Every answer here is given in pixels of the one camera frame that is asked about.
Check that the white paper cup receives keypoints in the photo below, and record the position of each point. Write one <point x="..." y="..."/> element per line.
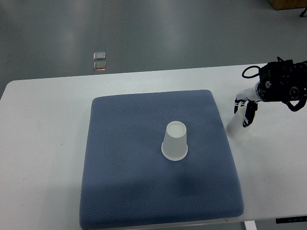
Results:
<point x="174" y="146"/>
<point x="234" y="129"/>

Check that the blue quilted cushion mat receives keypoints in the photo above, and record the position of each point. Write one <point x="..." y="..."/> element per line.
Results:
<point x="127" y="181"/>

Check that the white paper cup on mat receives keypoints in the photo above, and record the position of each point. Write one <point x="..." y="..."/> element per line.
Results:
<point x="174" y="146"/>

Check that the upper metal floor plate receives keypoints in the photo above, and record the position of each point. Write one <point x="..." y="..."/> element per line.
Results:
<point x="99" y="55"/>

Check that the white table leg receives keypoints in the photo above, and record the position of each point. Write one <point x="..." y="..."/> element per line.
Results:
<point x="250" y="225"/>

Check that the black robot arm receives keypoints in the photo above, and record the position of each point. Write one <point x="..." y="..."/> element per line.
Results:
<point x="279" y="81"/>

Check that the black table control panel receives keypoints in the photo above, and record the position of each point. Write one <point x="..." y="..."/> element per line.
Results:
<point x="291" y="220"/>

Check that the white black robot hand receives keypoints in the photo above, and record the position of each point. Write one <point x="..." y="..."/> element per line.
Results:
<point x="249" y="94"/>

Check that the wooden box corner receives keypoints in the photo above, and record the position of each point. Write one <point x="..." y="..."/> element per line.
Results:
<point x="288" y="4"/>

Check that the black tripod foot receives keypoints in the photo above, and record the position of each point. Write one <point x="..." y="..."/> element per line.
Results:
<point x="303" y="12"/>

